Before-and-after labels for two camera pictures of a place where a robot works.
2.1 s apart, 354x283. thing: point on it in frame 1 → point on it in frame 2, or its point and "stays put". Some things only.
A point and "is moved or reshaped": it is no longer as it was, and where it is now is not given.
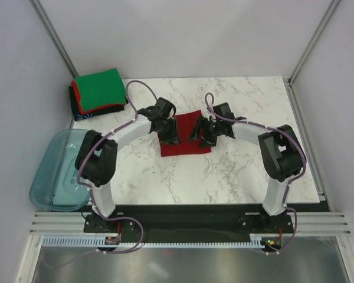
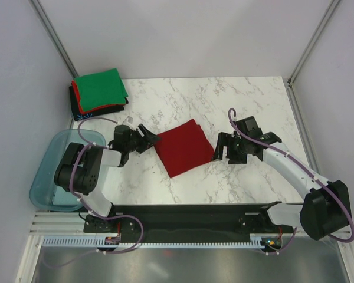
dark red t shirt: x=185 y=122 is moved or reshaped
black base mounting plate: x=189 y=222 stays put
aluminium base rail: x=74 y=223 stays put
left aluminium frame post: x=49 y=28 stays put
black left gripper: x=173 y=135 → x=150 y=138
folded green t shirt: x=101 y=88 stays put
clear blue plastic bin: x=55 y=187 stays put
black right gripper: x=208 y=140 → x=233 y=158
